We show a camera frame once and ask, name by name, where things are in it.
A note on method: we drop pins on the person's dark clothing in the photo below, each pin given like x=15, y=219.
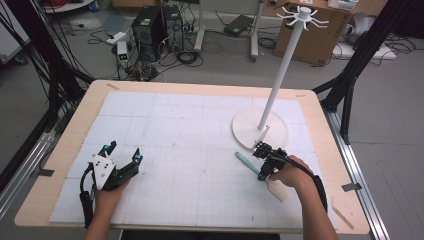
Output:
x=200, y=236

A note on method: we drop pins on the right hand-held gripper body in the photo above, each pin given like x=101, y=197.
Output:
x=276, y=154

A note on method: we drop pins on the round white table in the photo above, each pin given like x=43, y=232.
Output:
x=66, y=6

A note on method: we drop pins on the black computer tower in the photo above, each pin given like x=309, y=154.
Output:
x=173, y=28
x=146, y=33

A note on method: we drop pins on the black flat device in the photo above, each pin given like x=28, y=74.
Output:
x=238, y=25

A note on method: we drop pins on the white grid mat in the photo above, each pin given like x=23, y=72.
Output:
x=186, y=150

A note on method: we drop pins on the person's right hand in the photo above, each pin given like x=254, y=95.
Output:
x=293, y=175

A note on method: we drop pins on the black tape piece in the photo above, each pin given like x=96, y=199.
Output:
x=351, y=187
x=46, y=172

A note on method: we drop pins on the white device with green display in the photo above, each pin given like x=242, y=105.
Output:
x=122, y=53

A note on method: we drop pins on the cardboard box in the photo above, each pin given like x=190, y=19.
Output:
x=313, y=43

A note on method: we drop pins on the black metal frame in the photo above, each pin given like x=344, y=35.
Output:
x=43, y=50
x=366, y=46

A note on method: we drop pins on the white flat board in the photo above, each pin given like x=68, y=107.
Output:
x=383, y=53

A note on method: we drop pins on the white power strip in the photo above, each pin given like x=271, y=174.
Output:
x=116, y=37

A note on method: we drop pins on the white hook stand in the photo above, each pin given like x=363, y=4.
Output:
x=284, y=66

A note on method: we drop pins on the person's left hand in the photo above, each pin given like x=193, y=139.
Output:
x=107, y=200

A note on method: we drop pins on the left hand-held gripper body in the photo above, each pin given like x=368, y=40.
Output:
x=102, y=170

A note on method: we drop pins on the aluminium rail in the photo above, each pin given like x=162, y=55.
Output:
x=356, y=166
x=23, y=170

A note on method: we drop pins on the white cabinet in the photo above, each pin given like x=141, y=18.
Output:
x=10, y=40

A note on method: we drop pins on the thin wooden stick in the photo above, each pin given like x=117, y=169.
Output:
x=343, y=217

